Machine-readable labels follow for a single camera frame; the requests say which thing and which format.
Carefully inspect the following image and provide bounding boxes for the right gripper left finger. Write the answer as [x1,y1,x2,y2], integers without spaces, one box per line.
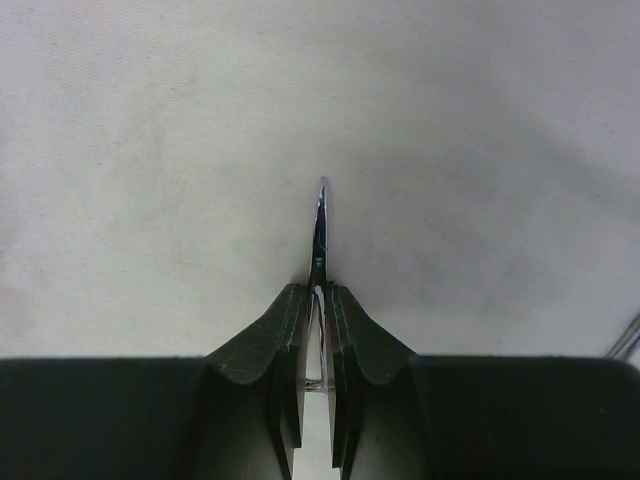
[204,283,309,479]

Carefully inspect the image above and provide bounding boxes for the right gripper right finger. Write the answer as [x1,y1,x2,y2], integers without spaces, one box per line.
[325,282,415,473]

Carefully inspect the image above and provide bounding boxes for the surgical forceps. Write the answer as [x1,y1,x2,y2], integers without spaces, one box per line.
[606,314,640,361]

